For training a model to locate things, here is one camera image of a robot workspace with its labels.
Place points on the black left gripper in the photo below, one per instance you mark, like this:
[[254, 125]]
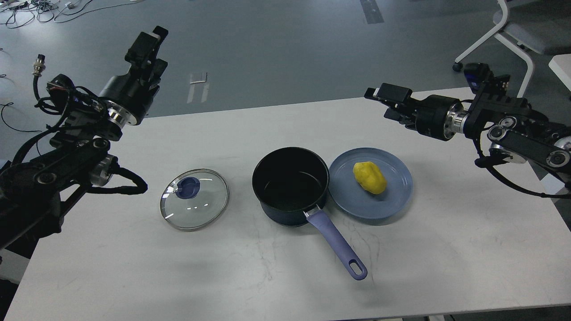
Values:
[[135, 91]]

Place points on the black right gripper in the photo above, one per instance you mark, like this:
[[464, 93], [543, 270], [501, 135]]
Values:
[[429, 117]]

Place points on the glass lid blue knob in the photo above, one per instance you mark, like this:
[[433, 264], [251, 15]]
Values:
[[194, 199]]

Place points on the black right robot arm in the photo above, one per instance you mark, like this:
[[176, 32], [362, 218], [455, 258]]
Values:
[[503, 129]]

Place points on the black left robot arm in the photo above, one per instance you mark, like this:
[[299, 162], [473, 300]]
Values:
[[57, 167]]

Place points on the white tape on floor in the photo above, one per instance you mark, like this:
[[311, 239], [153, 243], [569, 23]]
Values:
[[198, 87]]

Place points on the blue round plate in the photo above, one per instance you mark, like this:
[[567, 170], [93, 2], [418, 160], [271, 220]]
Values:
[[360, 204]]

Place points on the white table corner right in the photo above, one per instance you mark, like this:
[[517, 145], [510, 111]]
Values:
[[560, 65]]

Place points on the dark blue saucepan purple handle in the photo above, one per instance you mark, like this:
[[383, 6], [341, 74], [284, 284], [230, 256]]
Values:
[[291, 185]]

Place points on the white frame grey chair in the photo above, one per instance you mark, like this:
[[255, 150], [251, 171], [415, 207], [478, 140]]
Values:
[[543, 26]]

